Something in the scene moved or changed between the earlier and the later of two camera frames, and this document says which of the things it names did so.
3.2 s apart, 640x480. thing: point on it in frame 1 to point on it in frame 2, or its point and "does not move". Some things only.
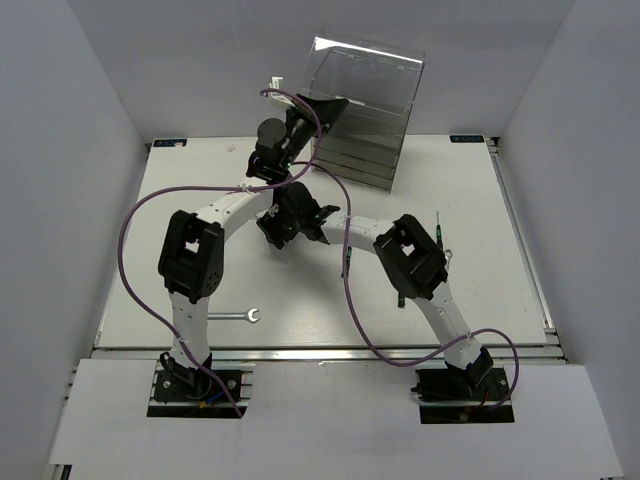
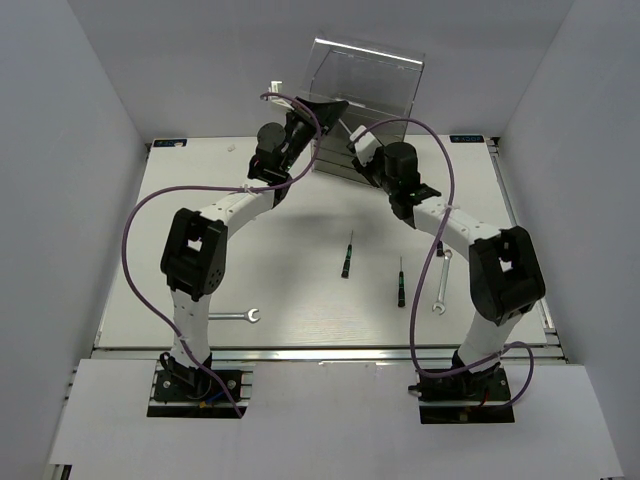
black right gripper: (270, 223) to (366, 171)
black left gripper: (327, 109) does not move
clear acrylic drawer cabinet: (363, 143) does not move
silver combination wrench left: (247, 315) does not move
